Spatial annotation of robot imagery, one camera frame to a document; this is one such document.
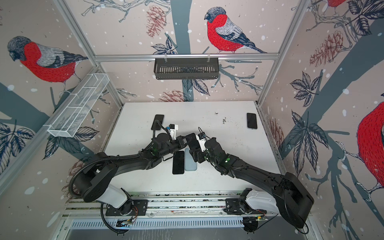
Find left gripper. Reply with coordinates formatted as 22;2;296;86
159;136;193;158

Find black phone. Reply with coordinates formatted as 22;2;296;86
151;114;165;131
247;113;258;130
186;133;201;152

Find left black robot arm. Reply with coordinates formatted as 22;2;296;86
69;134;192;213

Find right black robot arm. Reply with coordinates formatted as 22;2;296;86
188;138;314;229

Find black hanging basket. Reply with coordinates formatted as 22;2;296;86
154;58;220;80

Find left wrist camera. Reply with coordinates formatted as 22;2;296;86
167;124;179;140

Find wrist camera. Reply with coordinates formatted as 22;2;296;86
196;132;208;152
167;124;179;140

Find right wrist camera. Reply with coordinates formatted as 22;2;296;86
196;132;208;152

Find aluminium mounting rail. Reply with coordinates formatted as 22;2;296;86
61;191;311;220

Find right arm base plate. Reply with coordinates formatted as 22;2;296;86
223;199;267;215

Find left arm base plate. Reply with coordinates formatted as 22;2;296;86
106;200;149;217

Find white wire mesh basket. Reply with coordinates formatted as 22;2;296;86
48;73;110;138

